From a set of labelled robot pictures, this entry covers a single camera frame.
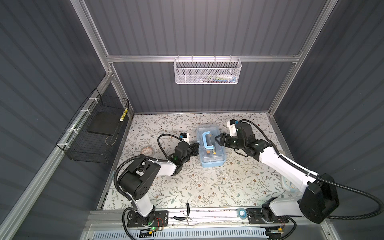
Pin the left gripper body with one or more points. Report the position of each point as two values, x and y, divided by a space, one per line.
193 152

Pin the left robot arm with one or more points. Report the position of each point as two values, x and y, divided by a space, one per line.
134 177

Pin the blue plastic tool box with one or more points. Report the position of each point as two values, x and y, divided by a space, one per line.
210 152

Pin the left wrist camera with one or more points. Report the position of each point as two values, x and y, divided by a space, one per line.
185 137

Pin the yellow marker pen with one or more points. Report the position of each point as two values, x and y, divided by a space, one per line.
123 114

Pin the brown tape roll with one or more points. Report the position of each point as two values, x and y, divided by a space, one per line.
148 151

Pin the clear tape roll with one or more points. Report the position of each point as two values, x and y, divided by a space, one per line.
288 185

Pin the white wire mesh basket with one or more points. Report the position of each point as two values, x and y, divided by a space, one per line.
207 71

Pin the black wire basket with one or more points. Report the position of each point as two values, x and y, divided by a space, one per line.
79 145

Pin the black pliers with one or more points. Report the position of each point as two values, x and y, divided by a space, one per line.
186 215

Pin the black pad in basket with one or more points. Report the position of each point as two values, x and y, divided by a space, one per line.
104 124

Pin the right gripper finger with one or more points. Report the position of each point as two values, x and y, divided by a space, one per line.
221 138
222 144

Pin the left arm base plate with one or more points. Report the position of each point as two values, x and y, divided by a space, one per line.
154 219

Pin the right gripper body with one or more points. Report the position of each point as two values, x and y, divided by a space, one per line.
233 142

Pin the blue tape roll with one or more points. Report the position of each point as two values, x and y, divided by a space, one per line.
242 213

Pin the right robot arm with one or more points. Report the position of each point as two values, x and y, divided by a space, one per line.
317 200

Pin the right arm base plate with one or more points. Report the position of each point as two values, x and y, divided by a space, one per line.
260 215

